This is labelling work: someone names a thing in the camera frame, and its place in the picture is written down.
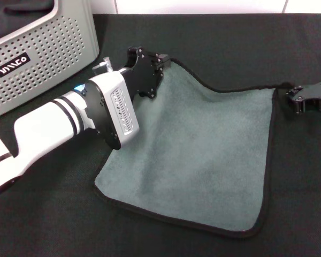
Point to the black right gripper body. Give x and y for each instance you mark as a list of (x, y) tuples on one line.
[(315, 96)]

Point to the black tablecloth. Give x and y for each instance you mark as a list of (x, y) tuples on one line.
[(69, 227)]

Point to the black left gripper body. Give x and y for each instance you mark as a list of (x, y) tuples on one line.
[(143, 75)]

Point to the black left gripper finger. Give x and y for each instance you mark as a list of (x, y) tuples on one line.
[(161, 60), (160, 72)]

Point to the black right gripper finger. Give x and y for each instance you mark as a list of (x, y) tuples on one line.
[(293, 103), (295, 91)]

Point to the black cloth lining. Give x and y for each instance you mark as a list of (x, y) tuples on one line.
[(16, 16)]

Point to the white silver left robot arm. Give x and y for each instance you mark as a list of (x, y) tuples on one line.
[(42, 128)]

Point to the yellow and grey-green towel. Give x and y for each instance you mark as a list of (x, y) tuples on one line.
[(198, 150)]

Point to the grey perforated storage box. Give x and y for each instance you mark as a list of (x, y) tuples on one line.
[(50, 40)]

